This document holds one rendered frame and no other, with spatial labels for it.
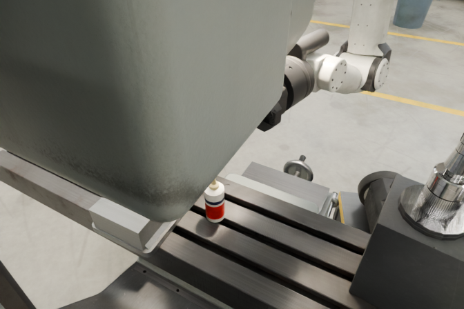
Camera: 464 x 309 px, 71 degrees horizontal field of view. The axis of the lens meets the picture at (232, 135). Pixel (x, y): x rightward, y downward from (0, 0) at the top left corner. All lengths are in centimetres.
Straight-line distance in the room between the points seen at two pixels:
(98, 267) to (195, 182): 170
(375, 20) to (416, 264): 56
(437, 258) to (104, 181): 43
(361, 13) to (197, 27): 74
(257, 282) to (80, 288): 132
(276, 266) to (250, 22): 51
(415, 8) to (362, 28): 435
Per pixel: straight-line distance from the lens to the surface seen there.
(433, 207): 51
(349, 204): 157
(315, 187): 108
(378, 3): 88
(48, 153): 24
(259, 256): 66
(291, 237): 69
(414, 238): 51
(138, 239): 64
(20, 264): 207
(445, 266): 53
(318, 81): 64
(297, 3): 37
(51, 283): 193
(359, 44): 89
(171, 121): 16
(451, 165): 48
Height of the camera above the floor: 151
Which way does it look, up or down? 37 degrees down
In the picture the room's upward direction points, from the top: straight up
